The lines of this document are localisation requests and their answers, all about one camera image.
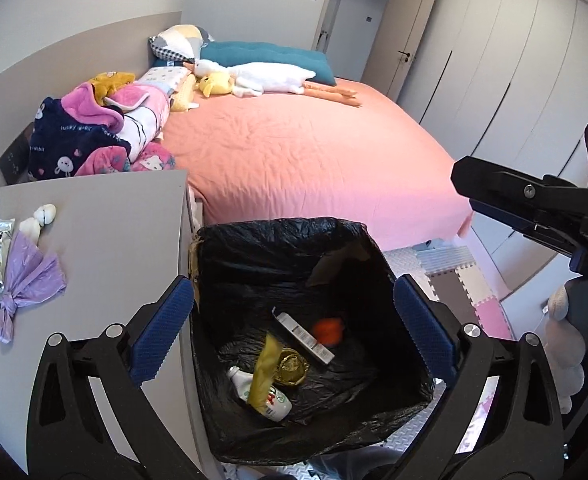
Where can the black wall socket panel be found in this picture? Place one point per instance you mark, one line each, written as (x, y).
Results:
(14, 161)

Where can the bed with orange sheet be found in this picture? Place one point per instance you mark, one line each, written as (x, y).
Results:
(285, 156)

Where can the orange crumpled trash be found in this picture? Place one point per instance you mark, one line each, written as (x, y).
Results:
(328, 331)

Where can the pile of colourful clothes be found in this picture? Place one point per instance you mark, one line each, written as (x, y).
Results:
(107, 124)

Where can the white crumpled tissue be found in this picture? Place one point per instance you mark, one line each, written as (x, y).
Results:
(40, 219)

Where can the white barcode box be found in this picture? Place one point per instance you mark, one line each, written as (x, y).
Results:
(318, 351)

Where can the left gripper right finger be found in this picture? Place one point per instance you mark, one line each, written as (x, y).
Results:
(523, 435)

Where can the white wardrobe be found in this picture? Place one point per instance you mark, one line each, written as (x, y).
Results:
(506, 81)

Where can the white goose plush toy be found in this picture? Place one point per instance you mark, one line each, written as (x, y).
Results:
(259, 78)

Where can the colourful foam floor mat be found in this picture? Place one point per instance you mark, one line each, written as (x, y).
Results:
(449, 274)

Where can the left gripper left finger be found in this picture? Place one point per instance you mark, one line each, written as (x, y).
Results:
(88, 415)

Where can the grey bedside table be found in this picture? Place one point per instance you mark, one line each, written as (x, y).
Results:
(119, 238)

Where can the yellow duck plush toy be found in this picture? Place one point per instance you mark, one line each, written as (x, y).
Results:
(216, 84)

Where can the patchwork patterned pillow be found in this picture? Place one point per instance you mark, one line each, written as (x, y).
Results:
(180, 43)

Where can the teal pillow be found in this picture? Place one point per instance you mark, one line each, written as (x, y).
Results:
(231, 53)

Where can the yellow snack wrapper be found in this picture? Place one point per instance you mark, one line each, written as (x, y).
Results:
(263, 376)

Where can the gold foil wrapper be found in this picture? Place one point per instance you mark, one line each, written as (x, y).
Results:
(292, 368)

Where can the beige room door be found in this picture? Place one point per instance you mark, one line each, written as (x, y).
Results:
(400, 33)

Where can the purple plastic bag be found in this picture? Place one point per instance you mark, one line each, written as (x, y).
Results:
(31, 278)

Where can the gloved hand holding gripper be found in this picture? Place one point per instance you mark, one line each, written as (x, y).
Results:
(564, 342)

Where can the black lined trash bin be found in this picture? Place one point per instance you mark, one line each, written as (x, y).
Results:
(324, 289)

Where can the white yogurt drink bottle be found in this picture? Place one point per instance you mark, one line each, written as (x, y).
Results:
(278, 405)

